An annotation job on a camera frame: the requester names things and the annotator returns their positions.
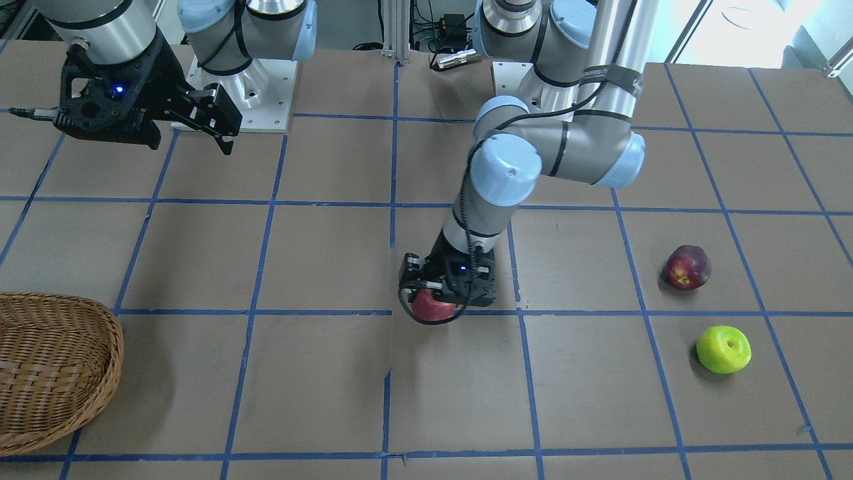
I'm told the wicker basket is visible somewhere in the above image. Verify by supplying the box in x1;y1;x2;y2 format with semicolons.
1;293;125;457

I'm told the silver metal connector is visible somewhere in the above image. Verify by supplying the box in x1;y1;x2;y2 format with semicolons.
430;49;482;72

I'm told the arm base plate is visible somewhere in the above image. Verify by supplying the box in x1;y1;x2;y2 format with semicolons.
492;61;578;113
186;57;301;134

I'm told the dark red apple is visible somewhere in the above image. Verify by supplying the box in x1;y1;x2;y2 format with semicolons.
663;244;712;291

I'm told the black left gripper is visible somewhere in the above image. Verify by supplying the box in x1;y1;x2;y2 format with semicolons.
399;232;498;307

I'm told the aluminium frame post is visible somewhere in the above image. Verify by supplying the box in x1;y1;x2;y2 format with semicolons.
380;0;412;64

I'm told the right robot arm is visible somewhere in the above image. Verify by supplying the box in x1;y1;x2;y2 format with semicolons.
11;1;317;155

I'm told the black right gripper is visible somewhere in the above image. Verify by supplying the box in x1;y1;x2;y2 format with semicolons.
52;31;243;155

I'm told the green apple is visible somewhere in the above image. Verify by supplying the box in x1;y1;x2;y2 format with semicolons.
695;325;752;375

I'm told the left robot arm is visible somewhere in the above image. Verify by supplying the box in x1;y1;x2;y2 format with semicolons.
399;1;659;323

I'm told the red yellow apple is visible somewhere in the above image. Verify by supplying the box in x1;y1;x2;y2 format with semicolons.
411;289;456;325

